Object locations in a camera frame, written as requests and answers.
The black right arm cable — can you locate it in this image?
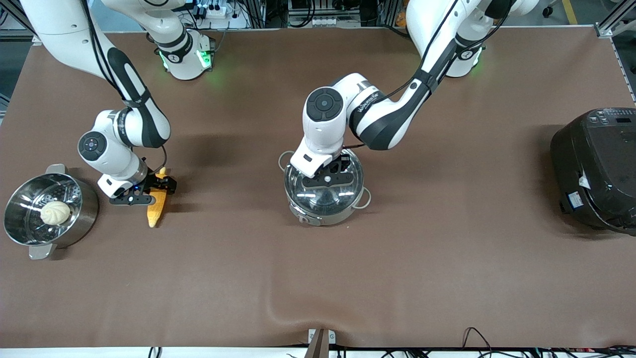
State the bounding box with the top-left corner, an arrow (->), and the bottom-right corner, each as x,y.
79,0 -> 168,176

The black looped cable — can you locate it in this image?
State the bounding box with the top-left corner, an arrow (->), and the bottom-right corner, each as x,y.
462,327 -> 493,350

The black rice cooker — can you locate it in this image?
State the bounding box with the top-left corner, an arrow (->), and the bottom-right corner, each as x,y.
550,107 -> 636,235

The white steamed bun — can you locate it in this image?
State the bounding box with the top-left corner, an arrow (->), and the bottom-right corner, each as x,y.
40,200 -> 72,226

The brown table mat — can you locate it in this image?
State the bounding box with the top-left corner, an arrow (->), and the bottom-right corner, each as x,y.
0,27 -> 636,349

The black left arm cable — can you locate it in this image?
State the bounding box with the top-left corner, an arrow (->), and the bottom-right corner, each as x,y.
342,0 -> 515,150

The stainless steel steamer pot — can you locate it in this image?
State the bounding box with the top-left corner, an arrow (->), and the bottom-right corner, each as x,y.
3,164 -> 100,261

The aluminium frame rail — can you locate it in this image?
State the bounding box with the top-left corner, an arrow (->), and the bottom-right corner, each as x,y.
0,0 -> 44,46
595,0 -> 636,38

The perforated steel steamer rack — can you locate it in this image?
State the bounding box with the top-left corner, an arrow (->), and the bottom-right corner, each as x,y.
22,185 -> 83,234

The round glass pot lid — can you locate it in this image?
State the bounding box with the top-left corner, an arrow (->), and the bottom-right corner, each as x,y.
284,148 -> 365,218

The steel cooking pot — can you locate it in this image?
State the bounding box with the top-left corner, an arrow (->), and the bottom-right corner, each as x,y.
278,147 -> 373,227

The metal table edge bracket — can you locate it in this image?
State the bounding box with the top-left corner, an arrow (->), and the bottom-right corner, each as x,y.
307,328 -> 336,358

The white power strip with plugs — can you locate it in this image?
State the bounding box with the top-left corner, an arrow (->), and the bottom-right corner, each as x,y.
195,0 -> 249,29

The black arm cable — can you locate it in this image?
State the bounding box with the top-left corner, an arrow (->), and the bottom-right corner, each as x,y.
79,0 -> 168,176
342,0 -> 515,150

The yellow corn cob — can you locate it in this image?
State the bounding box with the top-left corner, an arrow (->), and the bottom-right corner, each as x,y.
147,167 -> 170,229

